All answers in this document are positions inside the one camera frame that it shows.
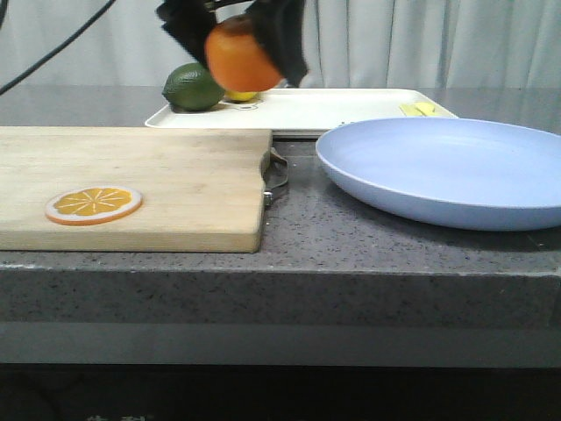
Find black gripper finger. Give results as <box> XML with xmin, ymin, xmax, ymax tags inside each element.
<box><xmin>156</xmin><ymin>0</ymin><xmax>216</xmax><ymax>65</ymax></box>
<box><xmin>247</xmin><ymin>0</ymin><xmax>308</xmax><ymax>87</ymax></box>

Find orange fruit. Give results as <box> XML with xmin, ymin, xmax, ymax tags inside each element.
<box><xmin>204</xmin><ymin>14</ymin><xmax>283</xmax><ymax>92</ymax></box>

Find light blue plate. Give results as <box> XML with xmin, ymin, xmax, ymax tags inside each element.
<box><xmin>316</xmin><ymin>118</ymin><xmax>560</xmax><ymax>232</ymax></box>

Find white rectangular tray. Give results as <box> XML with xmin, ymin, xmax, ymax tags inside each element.
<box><xmin>145</xmin><ymin>89</ymin><xmax>455</xmax><ymax>139</ymax></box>

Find green lime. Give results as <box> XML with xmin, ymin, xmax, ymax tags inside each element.
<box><xmin>162</xmin><ymin>62</ymin><xmax>224</xmax><ymax>111</ymax></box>

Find grey curtain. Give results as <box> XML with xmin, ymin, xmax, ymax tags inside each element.
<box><xmin>1</xmin><ymin>1</ymin><xmax>560</xmax><ymax>88</ymax></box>

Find yellow fruit slice pieces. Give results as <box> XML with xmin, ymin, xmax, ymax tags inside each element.
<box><xmin>399</xmin><ymin>102</ymin><xmax>438</xmax><ymax>117</ymax></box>

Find orange slice coaster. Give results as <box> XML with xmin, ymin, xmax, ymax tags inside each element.
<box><xmin>44</xmin><ymin>185</ymin><xmax>143</xmax><ymax>226</ymax></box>

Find wooden cutting board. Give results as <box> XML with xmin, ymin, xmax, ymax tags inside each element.
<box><xmin>1</xmin><ymin>126</ymin><xmax>272</xmax><ymax>253</ymax></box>

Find metal cutting board handle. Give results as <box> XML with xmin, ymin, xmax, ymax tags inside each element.
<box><xmin>263</xmin><ymin>147</ymin><xmax>288</xmax><ymax>208</ymax></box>

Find black cable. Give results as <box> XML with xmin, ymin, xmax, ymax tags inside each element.
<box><xmin>0</xmin><ymin>0</ymin><xmax>118</xmax><ymax>96</ymax></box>

